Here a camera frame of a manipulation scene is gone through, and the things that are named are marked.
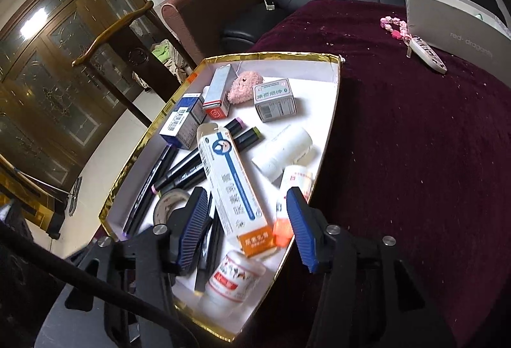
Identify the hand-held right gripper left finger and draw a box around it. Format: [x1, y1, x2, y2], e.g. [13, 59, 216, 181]
[40, 186, 212, 348]

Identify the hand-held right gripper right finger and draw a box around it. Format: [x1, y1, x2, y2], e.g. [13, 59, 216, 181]
[286, 186, 452, 348]

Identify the black tape roll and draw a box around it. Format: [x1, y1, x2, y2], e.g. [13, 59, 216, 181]
[153, 190, 193, 229]

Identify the white bottle orange cap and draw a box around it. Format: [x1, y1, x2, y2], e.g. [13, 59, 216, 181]
[273, 165, 315, 250]

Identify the long white blue orange box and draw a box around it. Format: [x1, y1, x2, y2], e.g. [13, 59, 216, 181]
[197, 123, 279, 258]

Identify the black marker purple cap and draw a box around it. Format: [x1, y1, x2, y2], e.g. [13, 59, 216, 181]
[122, 146, 172, 239]

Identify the white jar red label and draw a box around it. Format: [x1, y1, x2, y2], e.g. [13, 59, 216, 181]
[205, 249, 267, 305]

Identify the white tube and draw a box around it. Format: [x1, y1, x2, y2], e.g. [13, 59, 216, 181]
[251, 126, 313, 183]

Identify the blue white barcode medicine box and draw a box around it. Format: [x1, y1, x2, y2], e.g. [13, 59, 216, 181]
[159, 92, 206, 150]

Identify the black marker pink cap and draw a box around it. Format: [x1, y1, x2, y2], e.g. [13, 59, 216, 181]
[153, 117, 245, 192]

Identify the small green grey medicine box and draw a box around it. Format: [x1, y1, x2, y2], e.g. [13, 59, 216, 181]
[254, 78, 298, 122]

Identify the gold-edged white box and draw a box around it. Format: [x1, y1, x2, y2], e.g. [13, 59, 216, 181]
[98, 52, 343, 344]

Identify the grey red-striped medicine box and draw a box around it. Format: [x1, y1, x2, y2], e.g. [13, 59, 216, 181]
[202, 64, 235, 120]

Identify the pink plush toy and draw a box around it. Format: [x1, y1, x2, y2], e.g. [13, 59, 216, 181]
[227, 70, 266, 106]

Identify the purple velvet tablecloth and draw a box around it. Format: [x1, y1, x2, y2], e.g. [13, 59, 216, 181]
[248, 0, 511, 348]

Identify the black device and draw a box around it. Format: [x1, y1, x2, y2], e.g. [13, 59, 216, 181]
[0, 200, 27, 243]

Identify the green cloth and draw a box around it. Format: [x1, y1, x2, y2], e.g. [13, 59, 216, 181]
[151, 40, 172, 62]

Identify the wooden glass-door cabinet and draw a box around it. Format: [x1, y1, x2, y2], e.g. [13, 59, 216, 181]
[0, 0, 180, 221]

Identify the white remote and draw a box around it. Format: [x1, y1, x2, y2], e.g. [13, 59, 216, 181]
[406, 35, 448, 76]

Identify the wooden chair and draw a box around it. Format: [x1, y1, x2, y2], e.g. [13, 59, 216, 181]
[72, 0, 188, 125]

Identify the brown armchair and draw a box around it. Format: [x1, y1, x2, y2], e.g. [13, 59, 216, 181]
[161, 0, 269, 65]

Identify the grey cardboard box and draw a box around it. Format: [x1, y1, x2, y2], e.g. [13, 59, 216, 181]
[402, 0, 511, 89]

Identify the black cable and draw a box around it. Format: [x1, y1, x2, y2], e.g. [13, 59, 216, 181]
[0, 222, 200, 348]

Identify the pink bead keychain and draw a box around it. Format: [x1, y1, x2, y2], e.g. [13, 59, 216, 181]
[380, 15, 412, 43]

